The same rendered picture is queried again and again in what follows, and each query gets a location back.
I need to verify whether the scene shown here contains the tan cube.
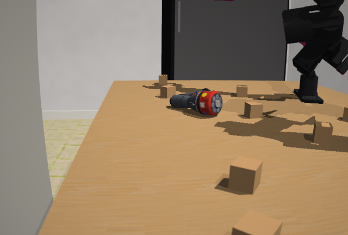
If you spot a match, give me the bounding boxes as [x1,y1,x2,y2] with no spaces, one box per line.
[237,85,248,97]
[343,105,348,121]
[232,210,283,235]
[228,156,263,195]
[159,75,167,85]
[244,101,263,119]
[160,85,176,98]
[312,121,333,144]

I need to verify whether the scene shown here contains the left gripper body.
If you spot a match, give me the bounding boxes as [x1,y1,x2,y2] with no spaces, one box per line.
[317,34,348,74]

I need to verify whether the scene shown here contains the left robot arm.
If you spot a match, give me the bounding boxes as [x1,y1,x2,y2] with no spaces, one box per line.
[282,0,344,77]

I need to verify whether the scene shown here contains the black and red hose nozzle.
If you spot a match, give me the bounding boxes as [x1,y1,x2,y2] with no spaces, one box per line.
[170,88,222,115]

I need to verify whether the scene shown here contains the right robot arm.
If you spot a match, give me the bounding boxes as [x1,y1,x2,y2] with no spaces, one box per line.
[294,0,344,104]

